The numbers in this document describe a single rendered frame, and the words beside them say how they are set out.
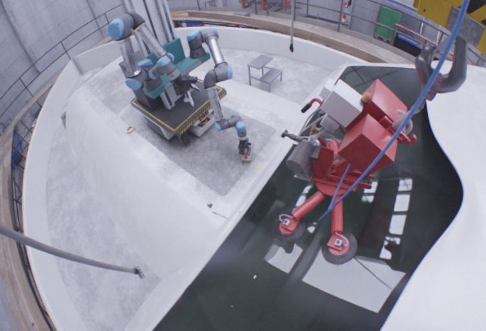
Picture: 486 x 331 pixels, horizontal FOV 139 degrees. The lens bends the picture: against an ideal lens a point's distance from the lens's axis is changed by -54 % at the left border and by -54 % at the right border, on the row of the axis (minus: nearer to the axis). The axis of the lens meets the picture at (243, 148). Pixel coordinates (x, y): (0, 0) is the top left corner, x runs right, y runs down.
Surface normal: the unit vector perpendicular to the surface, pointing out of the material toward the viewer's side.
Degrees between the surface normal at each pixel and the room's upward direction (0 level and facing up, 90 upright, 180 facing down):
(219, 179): 0
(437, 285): 21
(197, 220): 8
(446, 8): 90
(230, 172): 0
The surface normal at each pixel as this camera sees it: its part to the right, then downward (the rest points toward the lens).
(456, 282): -0.40, -0.67
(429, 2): -0.59, 0.69
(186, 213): -0.19, -0.46
